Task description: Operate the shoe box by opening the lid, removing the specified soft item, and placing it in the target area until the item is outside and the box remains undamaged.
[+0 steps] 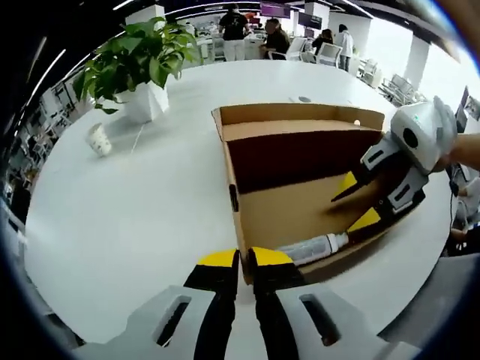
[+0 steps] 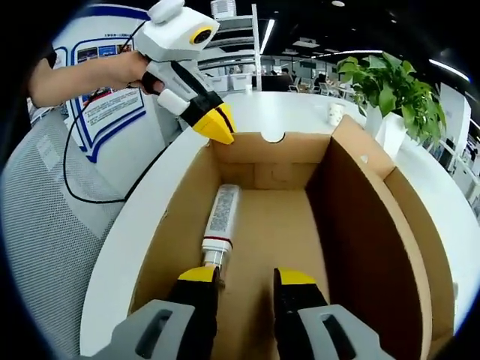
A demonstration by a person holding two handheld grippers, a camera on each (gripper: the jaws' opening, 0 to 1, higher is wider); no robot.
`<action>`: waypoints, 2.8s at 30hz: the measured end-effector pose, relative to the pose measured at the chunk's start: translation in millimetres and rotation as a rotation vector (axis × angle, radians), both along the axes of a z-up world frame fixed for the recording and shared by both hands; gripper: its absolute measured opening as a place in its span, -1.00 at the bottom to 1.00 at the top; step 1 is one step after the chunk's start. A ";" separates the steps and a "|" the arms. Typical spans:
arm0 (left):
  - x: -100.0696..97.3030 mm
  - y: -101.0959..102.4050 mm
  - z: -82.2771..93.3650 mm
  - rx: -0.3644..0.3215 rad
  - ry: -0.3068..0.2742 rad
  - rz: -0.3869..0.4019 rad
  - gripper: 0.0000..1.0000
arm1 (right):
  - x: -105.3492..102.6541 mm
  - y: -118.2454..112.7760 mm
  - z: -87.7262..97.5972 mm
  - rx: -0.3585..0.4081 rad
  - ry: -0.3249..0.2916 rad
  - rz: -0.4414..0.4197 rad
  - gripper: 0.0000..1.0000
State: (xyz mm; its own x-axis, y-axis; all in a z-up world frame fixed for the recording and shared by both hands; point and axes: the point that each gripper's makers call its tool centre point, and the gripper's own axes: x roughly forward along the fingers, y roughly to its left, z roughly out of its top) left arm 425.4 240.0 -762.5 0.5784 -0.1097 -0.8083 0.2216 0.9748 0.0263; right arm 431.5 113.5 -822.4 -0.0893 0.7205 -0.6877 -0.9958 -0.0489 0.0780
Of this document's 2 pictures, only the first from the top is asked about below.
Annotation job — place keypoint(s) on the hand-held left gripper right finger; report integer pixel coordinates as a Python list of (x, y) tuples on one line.
[(277, 300)]

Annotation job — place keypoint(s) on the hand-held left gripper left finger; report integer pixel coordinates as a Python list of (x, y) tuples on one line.
[(217, 300)]

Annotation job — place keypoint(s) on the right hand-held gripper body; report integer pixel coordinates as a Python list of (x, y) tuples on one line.
[(423, 131)]

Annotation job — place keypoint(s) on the brown cardboard shoe box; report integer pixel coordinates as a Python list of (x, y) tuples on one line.
[(292, 210)]

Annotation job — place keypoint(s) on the row of grey office chairs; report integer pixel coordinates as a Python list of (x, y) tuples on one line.
[(393, 84)]

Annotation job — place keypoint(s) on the white grey cylindrical bottle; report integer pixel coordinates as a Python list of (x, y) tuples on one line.
[(311, 245)]

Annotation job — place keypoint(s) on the white office chair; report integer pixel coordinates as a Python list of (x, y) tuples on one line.
[(296, 48)]

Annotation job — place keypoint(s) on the white paper cup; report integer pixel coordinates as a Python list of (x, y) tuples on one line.
[(98, 140)]

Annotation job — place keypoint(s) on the green plant in white pot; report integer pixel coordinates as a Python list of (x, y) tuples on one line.
[(142, 63)]

